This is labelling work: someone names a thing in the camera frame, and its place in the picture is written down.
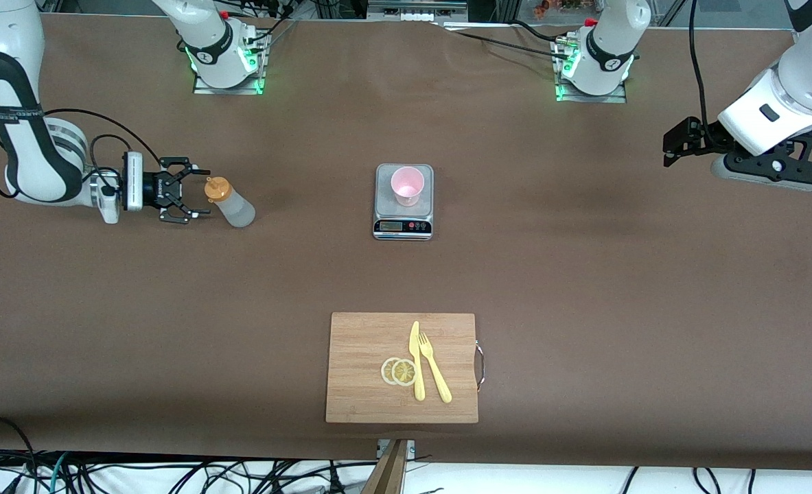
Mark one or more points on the brown table cover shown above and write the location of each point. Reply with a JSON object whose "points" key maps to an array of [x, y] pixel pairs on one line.
{"points": [[584, 309]]}

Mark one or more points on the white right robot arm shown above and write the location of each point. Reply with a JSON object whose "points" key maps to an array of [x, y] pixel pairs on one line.
{"points": [[206, 48]]}

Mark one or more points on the yellow lemon slice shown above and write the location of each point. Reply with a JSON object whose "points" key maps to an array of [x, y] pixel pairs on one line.
{"points": [[403, 372], [385, 371]]}

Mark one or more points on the sauce bottle with orange cap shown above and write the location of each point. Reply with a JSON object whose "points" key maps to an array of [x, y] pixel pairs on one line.
{"points": [[237, 213]]}

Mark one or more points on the grey metal rack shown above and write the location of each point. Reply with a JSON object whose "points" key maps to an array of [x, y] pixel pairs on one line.
{"points": [[416, 5]]}

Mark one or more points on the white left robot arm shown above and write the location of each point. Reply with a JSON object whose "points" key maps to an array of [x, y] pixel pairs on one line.
{"points": [[608, 51]]}

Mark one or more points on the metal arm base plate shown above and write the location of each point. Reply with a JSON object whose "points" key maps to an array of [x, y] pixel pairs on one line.
{"points": [[200, 89], [618, 98]]}

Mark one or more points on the orange flowers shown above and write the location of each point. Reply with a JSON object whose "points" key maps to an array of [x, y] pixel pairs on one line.
{"points": [[540, 9]]}

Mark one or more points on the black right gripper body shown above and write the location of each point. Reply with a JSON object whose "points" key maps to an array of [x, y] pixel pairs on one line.
{"points": [[152, 188]]}

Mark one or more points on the yellow plastic fork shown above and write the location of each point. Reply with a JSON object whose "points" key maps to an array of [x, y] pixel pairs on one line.
{"points": [[439, 384]]}

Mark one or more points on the metal post bracket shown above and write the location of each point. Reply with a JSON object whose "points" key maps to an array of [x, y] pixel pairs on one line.
{"points": [[411, 447]]}

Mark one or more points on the silver digital kitchen scale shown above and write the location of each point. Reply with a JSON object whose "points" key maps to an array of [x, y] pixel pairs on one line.
{"points": [[384, 199]]}

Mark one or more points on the pink plastic cup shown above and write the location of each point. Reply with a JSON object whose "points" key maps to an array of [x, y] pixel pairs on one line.
{"points": [[407, 182]]}

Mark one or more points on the wooden cutting board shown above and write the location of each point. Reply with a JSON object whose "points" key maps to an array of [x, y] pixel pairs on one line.
{"points": [[357, 370]]}

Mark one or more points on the yellow plastic knife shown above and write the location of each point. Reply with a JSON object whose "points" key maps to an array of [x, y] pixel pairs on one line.
{"points": [[419, 384]]}

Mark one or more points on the wooden post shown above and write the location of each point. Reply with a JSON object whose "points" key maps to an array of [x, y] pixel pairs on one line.
{"points": [[388, 473]]}

